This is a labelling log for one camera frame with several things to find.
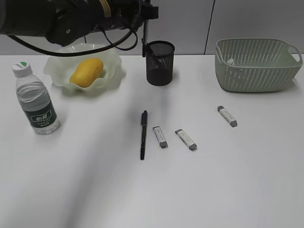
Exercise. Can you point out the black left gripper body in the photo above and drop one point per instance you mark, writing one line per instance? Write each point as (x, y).
(122, 14)

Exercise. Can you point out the black marker pen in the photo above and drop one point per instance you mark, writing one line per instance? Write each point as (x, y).
(151, 52)
(144, 121)
(145, 37)

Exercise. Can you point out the yellow mango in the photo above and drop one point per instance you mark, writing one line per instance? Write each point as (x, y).
(87, 72)

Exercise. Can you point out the clear water bottle green label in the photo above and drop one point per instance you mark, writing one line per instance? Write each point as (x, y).
(34, 99)

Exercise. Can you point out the white waste paper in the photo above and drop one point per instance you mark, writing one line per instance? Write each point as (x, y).
(231, 62)

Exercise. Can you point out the white grey eraser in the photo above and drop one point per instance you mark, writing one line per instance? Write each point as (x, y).
(191, 145)
(160, 137)
(227, 116)

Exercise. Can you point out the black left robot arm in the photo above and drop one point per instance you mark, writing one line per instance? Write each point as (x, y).
(64, 21)

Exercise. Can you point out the black mesh pen holder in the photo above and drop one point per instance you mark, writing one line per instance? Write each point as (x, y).
(160, 74)

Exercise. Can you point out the pale green wavy plate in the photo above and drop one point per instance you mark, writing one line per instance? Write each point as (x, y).
(60, 69)

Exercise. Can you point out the pale green plastic basket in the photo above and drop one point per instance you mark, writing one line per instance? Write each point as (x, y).
(262, 65)

